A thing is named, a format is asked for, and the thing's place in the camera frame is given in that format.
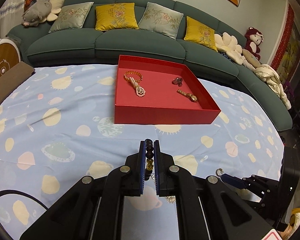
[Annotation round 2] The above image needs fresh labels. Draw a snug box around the grey pig plush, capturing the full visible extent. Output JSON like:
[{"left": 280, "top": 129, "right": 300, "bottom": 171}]
[{"left": 21, "top": 0, "right": 52, "bottom": 27}]

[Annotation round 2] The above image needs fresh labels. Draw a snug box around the person's hand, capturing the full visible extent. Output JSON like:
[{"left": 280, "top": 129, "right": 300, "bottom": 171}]
[{"left": 282, "top": 208, "right": 300, "bottom": 239}]

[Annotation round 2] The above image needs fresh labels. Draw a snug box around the cream knotted blanket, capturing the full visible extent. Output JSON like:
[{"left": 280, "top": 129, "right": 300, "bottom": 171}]
[{"left": 253, "top": 64, "right": 291, "bottom": 110}]

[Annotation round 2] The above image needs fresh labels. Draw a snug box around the dark green sectional sofa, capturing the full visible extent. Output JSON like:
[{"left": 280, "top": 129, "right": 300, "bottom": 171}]
[{"left": 8, "top": 8, "right": 292, "bottom": 132}]

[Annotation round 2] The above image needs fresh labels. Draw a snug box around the red gold wall scroll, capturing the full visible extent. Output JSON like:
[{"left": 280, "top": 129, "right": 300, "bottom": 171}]
[{"left": 269, "top": 2, "right": 300, "bottom": 84}]

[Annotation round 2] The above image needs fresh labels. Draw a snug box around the silver blue-dial wristwatch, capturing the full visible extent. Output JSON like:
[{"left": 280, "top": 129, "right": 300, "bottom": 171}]
[{"left": 172, "top": 77, "right": 183, "bottom": 87}]

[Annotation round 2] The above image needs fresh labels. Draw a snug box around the brown notebook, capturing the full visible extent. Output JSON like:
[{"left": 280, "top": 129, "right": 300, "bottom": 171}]
[{"left": 0, "top": 61, "right": 35, "bottom": 105}]

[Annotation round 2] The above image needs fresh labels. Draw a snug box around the red shallow cardboard box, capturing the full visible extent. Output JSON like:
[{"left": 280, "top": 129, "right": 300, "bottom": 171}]
[{"left": 114, "top": 55, "right": 221, "bottom": 125}]

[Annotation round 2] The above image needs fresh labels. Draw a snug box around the left yellow embroidered cushion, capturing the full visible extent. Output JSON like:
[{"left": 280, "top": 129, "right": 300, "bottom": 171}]
[{"left": 95, "top": 3, "right": 139, "bottom": 31}]

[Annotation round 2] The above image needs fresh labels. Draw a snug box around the light blue planet tablecloth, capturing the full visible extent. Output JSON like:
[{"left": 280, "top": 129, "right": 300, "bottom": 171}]
[{"left": 0, "top": 65, "right": 284, "bottom": 239}]

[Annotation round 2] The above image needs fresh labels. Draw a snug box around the cream flower cushion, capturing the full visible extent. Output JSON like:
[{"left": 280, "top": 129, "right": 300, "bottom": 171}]
[{"left": 215, "top": 32, "right": 246, "bottom": 65}]

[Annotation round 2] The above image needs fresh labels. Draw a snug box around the pearl bracelet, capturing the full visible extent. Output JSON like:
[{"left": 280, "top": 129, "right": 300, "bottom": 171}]
[{"left": 129, "top": 76, "right": 147, "bottom": 98}]

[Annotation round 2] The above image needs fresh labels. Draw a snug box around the left grey-green embroidered cushion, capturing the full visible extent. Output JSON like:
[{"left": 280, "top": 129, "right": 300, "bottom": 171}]
[{"left": 49, "top": 2, "right": 94, "bottom": 33}]

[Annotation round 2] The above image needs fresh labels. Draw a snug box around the grey-green embroidered cushion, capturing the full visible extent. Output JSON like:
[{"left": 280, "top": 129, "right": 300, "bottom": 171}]
[
  {"left": 49, "top": 2, "right": 94, "bottom": 33},
  {"left": 138, "top": 2, "right": 184, "bottom": 40}
]

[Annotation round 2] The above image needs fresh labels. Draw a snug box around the white sheer curtain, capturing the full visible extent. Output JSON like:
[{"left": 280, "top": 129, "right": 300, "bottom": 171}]
[{"left": 0, "top": 0, "right": 25, "bottom": 23}]

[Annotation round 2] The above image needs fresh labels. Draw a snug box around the yellow embroidered cushion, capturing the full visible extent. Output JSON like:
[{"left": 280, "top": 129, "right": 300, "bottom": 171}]
[
  {"left": 184, "top": 16, "right": 217, "bottom": 51},
  {"left": 95, "top": 3, "right": 139, "bottom": 31}
]

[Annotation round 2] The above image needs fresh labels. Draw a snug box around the beige round plush cushion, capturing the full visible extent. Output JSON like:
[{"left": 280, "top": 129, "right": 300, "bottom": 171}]
[{"left": 242, "top": 49, "right": 261, "bottom": 70}]

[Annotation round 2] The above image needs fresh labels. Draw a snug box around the gold wristwatch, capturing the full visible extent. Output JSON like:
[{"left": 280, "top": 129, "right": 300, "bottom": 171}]
[{"left": 177, "top": 89, "right": 198, "bottom": 102}]

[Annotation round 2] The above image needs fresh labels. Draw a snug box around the right yellow embroidered cushion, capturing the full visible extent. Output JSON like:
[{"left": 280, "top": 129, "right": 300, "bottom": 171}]
[{"left": 184, "top": 16, "right": 217, "bottom": 51}]

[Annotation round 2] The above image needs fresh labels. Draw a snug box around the black bead bracelet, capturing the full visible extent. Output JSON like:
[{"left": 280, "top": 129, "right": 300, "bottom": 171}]
[{"left": 144, "top": 138, "right": 155, "bottom": 182}]

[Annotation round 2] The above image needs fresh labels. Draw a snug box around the gold chain bracelet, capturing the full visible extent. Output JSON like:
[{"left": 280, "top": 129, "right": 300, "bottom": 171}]
[{"left": 123, "top": 70, "right": 144, "bottom": 82}]

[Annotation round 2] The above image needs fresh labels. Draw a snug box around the white round wood-face appliance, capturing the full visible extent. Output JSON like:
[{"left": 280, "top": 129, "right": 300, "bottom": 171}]
[{"left": 0, "top": 38, "right": 21, "bottom": 77}]

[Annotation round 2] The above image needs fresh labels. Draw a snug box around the black cable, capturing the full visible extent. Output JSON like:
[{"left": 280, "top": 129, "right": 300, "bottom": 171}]
[{"left": 0, "top": 189, "right": 50, "bottom": 210}]

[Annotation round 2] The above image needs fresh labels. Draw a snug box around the right grey-green embroidered cushion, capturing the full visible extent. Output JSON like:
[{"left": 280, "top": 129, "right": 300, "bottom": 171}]
[{"left": 138, "top": 2, "right": 184, "bottom": 40}]

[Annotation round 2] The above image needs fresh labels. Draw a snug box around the red monkey plush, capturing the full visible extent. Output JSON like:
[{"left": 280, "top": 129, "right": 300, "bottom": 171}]
[{"left": 245, "top": 27, "right": 264, "bottom": 61}]

